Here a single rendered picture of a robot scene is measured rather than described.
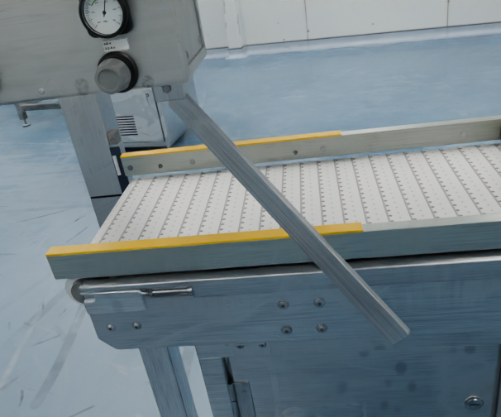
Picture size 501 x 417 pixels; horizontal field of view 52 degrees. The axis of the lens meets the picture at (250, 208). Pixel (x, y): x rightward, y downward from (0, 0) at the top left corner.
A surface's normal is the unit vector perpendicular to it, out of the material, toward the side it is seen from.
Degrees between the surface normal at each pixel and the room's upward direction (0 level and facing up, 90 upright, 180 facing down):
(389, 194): 0
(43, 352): 0
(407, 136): 90
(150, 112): 90
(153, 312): 90
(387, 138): 90
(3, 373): 0
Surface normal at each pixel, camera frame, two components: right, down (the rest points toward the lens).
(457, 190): -0.14, -0.87
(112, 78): -0.07, 0.48
